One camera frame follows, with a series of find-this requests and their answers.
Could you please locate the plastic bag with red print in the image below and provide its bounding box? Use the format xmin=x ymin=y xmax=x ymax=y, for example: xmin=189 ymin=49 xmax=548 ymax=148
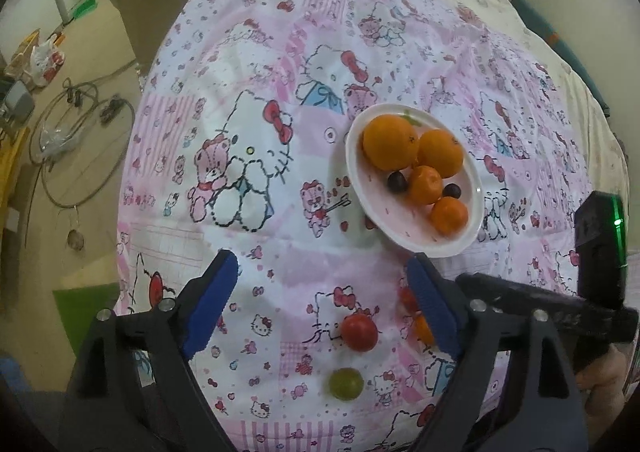
xmin=30 ymin=34 xmax=67 ymax=85

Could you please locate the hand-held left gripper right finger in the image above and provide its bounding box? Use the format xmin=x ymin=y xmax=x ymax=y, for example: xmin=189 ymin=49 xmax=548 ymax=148
xmin=405 ymin=252 xmax=590 ymax=452

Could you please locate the cardboard box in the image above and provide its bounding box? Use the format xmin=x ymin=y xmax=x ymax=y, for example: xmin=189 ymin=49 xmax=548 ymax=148
xmin=5 ymin=28 xmax=42 ymax=68

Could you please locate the yellow furniture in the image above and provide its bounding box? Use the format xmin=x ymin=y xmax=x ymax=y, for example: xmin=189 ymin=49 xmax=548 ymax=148
xmin=0 ymin=127 xmax=32 ymax=233

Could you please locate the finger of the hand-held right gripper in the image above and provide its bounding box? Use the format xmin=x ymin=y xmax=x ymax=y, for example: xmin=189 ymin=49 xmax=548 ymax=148
xmin=456 ymin=272 xmax=640 ymax=345

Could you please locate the red tomato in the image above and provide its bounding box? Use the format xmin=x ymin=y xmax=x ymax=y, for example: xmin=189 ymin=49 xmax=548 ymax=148
xmin=341 ymin=314 xmax=379 ymax=352

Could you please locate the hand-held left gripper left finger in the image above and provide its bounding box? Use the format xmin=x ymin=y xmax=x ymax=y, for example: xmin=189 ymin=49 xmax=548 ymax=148
xmin=59 ymin=249 xmax=240 ymax=452

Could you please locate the green grape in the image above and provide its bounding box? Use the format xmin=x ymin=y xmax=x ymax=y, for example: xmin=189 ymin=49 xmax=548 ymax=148
xmin=328 ymin=367 xmax=363 ymax=401

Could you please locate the pink cartoon printed blanket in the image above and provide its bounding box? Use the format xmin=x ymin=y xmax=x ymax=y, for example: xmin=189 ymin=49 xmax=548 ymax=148
xmin=115 ymin=0 xmax=608 ymax=452

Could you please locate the small orange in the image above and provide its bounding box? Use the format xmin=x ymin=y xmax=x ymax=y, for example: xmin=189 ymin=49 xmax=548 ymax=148
xmin=407 ymin=165 xmax=444 ymax=206
xmin=415 ymin=314 xmax=435 ymax=347
xmin=430 ymin=197 xmax=469 ymax=236

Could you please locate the large green mat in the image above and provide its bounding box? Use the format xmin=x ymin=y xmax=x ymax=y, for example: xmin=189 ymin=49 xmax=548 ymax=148
xmin=52 ymin=282 xmax=121 ymax=330

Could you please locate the person's right hand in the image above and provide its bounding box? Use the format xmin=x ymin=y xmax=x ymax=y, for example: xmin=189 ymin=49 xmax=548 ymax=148
xmin=575 ymin=346 xmax=636 ymax=415

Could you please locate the strawberry print plate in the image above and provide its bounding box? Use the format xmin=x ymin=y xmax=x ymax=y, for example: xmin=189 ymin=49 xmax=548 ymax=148
xmin=345 ymin=103 xmax=485 ymax=259

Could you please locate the coiled cable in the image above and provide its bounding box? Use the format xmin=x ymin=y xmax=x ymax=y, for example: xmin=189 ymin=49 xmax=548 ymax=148
xmin=29 ymin=59 xmax=138 ymax=209

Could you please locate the large orange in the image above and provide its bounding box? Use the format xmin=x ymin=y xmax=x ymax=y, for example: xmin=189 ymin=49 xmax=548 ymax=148
xmin=362 ymin=114 xmax=420 ymax=172
xmin=417 ymin=128 xmax=465 ymax=179

